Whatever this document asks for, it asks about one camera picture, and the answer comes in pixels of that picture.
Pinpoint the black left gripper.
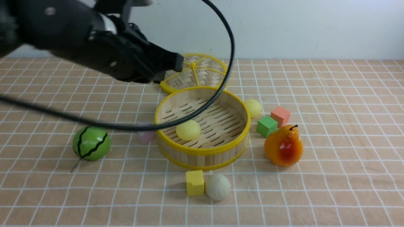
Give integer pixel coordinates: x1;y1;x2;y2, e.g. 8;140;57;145
51;14;184;84

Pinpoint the small yellow bun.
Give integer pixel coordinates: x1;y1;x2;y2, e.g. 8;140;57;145
244;99;262;118

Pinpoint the white bun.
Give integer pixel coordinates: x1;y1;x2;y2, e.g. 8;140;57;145
205;174;231;201

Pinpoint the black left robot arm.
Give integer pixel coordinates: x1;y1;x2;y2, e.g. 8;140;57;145
1;0;184;84

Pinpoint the yellow woven steamer lid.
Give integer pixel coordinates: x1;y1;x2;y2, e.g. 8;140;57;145
159;53;228;94

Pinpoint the yellow bamboo steamer tray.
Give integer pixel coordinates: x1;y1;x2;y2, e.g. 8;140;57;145
154;86;251;171

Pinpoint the purple cube block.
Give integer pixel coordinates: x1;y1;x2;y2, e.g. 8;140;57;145
135;131;156;145

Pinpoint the green toy watermelon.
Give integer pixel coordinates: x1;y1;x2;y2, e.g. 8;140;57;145
70;126;111;173

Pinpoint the green cube block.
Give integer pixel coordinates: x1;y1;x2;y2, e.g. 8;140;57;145
256;115;278;138

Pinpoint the salmon cube block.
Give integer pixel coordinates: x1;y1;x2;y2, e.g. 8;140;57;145
270;106;291;128

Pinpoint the yellow cube block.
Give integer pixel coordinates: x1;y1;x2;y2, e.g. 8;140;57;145
186;170;205;196

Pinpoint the orange toy pear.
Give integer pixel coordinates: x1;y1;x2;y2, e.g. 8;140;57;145
264;125;304;167

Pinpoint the checkered orange tablecloth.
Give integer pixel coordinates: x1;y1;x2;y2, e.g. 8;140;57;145
0;59;404;227

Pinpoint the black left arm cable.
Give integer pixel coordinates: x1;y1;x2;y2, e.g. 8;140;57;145
0;0;235;132

